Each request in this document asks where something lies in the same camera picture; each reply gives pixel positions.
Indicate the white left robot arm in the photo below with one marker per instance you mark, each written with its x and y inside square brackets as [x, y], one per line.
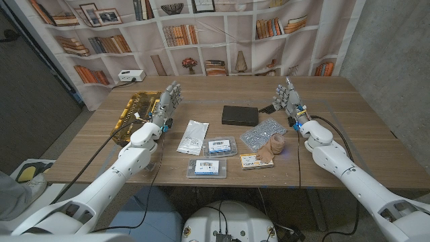
[114, 174]

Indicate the black rectangular box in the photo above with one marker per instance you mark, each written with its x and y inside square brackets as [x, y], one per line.
[240, 115]

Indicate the white shoe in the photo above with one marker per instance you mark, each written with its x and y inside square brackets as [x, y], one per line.
[37, 185]

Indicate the beige nylon stocking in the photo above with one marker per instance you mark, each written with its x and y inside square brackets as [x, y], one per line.
[273, 144]

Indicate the yellow and black floor pad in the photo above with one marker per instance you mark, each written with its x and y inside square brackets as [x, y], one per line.
[27, 173]

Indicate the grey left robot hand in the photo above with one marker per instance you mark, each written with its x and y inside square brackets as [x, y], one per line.
[169, 101]

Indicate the printed bookshelf backdrop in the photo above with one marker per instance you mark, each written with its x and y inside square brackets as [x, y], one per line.
[215, 60]

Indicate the black floor power adapter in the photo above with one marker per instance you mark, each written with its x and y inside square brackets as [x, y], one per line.
[292, 235]

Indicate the orange and white card box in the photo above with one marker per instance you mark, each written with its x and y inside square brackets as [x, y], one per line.
[252, 162]

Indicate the white power strip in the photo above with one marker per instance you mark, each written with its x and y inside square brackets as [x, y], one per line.
[131, 75]

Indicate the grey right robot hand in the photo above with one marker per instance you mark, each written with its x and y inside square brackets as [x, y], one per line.
[292, 99]

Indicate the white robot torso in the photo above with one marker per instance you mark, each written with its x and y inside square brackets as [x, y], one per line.
[231, 218]

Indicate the grey trouser leg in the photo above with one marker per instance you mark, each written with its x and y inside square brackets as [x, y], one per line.
[13, 198]

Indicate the clear case with blue label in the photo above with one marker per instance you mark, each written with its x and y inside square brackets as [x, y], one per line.
[220, 147]
[206, 168]

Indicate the white floor mat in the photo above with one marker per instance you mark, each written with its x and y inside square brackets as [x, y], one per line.
[55, 189]

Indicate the black hex key set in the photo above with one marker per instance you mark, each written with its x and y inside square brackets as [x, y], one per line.
[267, 109]

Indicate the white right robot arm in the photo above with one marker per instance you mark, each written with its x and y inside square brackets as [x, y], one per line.
[356, 178]

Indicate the yellow transparent tool case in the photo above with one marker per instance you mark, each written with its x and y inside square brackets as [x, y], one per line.
[136, 114]

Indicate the grey table leg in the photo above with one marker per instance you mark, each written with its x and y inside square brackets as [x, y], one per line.
[315, 208]

